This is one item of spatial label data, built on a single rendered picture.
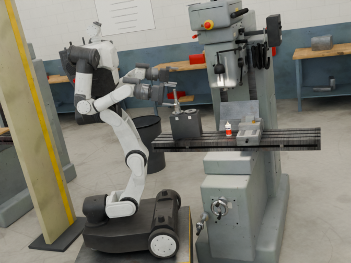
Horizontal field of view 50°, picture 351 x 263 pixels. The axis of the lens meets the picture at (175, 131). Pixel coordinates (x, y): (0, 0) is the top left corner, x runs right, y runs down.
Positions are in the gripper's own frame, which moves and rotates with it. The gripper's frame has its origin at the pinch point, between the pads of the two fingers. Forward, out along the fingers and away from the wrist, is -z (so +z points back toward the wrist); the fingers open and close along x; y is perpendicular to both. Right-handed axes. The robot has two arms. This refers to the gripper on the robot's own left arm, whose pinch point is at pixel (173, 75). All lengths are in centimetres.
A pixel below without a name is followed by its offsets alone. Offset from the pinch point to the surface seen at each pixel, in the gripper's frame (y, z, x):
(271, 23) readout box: 14, -66, 39
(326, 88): 299, -264, -87
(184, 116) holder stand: 12.3, -12.6, -34.2
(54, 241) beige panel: 29, 92, -176
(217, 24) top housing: -12.9, -22.9, 38.6
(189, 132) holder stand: 10, -18, -47
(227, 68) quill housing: -4.4, -35.7, 9.4
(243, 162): -29, -51, -48
